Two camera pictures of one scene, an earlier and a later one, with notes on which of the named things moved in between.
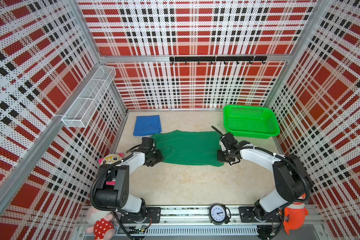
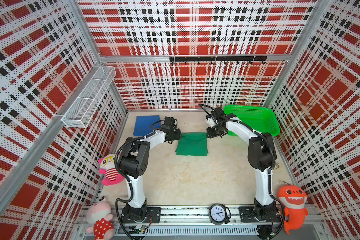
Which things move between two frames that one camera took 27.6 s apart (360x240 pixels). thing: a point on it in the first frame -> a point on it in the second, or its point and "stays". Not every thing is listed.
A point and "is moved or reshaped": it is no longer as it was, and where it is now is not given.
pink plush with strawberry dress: x=101 y=222 stays
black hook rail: x=218 y=59 stays
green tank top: x=189 y=148 is moved or reshaped
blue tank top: x=147 y=125 stays
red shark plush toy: x=297 y=212 stays
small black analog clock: x=219 y=214 stays
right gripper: x=221 y=159 -> x=211 y=134
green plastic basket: x=251 y=121 stays
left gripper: x=159 y=158 -> x=178 y=134
